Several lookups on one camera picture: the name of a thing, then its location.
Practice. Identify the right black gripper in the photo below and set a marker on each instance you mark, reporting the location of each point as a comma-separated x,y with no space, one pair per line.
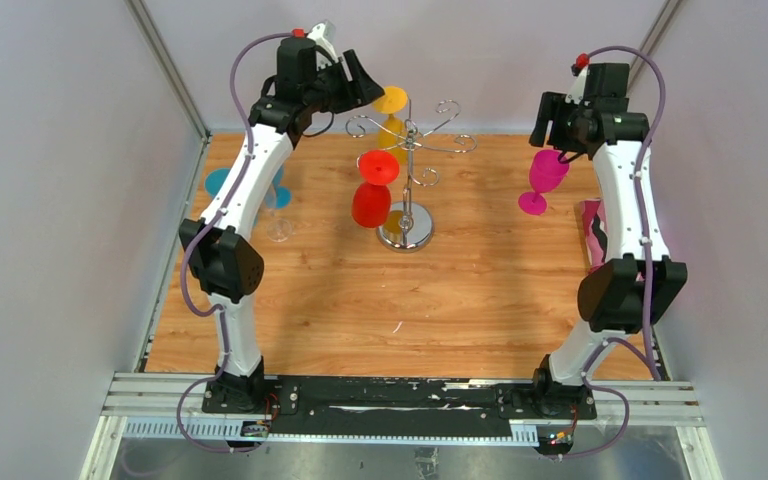
554,107

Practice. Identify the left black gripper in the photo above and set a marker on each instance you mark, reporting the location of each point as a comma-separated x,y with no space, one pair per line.
359,90

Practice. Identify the yellow wine glass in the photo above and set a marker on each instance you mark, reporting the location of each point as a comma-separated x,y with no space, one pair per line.
391,136

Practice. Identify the pink wine glass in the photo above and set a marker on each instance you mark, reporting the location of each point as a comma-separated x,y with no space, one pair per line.
546,173

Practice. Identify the red wine glass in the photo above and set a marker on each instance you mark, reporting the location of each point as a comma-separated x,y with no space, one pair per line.
372,199

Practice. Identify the blue wine glass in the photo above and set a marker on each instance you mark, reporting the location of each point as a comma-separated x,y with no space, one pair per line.
278,196
215,180

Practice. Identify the chrome wine glass rack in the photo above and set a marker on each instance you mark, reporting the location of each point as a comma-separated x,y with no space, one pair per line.
414,227

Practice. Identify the clear wine glass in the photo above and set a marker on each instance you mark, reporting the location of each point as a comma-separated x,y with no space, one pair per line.
278,228

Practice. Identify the blue wine glass front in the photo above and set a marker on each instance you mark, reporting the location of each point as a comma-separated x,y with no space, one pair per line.
215,180

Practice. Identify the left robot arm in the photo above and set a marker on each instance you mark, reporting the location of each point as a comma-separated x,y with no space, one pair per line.
220,269

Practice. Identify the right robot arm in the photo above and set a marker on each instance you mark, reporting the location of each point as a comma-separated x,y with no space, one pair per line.
637,280

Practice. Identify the pink camouflage cloth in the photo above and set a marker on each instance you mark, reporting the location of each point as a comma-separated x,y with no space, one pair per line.
593,232

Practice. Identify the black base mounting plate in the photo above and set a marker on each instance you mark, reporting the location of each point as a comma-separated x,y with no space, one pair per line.
401,406

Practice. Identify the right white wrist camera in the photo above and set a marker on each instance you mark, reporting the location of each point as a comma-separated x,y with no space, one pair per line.
575,94

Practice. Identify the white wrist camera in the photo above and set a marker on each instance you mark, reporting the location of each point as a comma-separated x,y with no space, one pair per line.
322,34
575,94

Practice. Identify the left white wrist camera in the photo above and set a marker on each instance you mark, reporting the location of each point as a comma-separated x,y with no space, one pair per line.
322,34

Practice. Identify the aluminium frame rail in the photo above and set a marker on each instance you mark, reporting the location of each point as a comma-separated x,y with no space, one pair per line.
159,405

